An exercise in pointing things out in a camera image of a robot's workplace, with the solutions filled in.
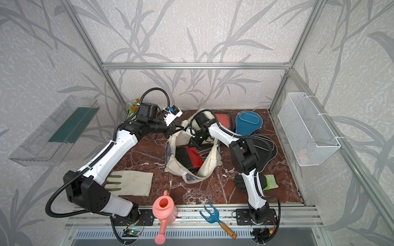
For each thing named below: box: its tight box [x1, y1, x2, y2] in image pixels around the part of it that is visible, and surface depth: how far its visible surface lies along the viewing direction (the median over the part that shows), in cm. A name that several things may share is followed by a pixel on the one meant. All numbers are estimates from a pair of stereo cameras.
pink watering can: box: [151, 190, 179, 245], surface depth 68 cm
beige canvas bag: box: [164, 109, 223, 184], surface depth 75 cm
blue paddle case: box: [235, 110, 264, 136], surface depth 111 cm
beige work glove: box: [104, 170, 154, 197], surface depth 86 cm
